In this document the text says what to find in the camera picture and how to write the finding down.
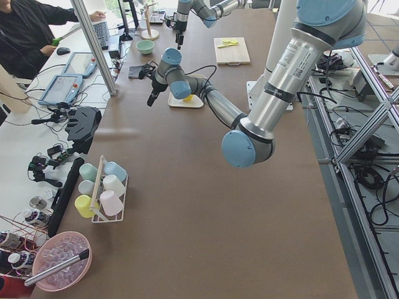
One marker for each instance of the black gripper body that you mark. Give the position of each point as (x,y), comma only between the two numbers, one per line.
(180,27)
(156,87)

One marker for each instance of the yellow lemon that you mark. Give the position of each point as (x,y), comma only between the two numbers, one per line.
(188,98)

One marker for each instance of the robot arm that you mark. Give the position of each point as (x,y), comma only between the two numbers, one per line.
(208,15)
(319,26)

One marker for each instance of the cream rabbit tray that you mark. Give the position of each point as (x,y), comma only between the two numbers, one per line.
(183,92)

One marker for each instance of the grey folded cloth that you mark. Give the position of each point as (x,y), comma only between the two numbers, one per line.
(138,71)

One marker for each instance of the wooden mug tree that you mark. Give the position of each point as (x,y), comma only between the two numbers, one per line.
(148,33)

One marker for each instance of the mint green bowl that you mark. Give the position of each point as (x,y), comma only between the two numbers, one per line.
(145,47)

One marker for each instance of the yellow plastic knife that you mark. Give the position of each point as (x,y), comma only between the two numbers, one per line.
(228,44)

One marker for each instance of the bamboo cutting board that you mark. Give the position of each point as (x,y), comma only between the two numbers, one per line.
(234,55)

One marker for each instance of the blue teach pendant far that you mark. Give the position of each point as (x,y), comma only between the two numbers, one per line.
(80,63)

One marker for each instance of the blue teach pendant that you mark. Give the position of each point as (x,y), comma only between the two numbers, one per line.
(80,63)
(62,89)

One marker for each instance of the black keyboard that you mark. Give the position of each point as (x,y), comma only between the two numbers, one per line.
(102,33)

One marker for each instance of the blue plastic cup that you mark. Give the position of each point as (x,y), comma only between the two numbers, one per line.
(111,167)

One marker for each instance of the blue teach pendant near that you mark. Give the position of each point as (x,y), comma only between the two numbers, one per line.
(62,89)

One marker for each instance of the cream plastic cup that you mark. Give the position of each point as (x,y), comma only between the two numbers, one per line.
(111,182)

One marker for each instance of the green plastic cup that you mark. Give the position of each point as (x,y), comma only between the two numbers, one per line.
(88,172)

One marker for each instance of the black computer mouse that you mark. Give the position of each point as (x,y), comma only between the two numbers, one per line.
(63,51)

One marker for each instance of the pale grey-blue plastic cup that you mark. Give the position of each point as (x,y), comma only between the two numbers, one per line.
(86,187)

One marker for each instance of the pink plastic cup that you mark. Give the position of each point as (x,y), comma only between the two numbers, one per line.
(111,204)

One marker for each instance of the yellow plastic cup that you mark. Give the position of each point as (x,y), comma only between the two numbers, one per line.
(82,204)

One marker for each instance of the person in black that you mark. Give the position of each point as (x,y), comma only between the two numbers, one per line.
(26,37)

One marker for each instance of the black long case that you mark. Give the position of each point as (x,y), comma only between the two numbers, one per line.
(64,197)

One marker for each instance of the white bottle dark label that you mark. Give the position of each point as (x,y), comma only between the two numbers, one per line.
(36,217)

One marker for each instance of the metal tongs black tip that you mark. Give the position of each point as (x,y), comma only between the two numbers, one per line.
(50,271)

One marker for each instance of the pink ice bowl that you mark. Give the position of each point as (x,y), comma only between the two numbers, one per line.
(56,250)

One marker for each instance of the aluminium frame post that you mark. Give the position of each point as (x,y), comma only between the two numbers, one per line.
(91,37)

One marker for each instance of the black plastic bracket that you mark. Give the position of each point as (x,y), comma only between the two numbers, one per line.
(81,127)

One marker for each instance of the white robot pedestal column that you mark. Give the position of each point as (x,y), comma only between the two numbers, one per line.
(285,17)

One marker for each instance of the white wire cup rack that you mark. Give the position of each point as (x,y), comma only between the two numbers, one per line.
(95,206)

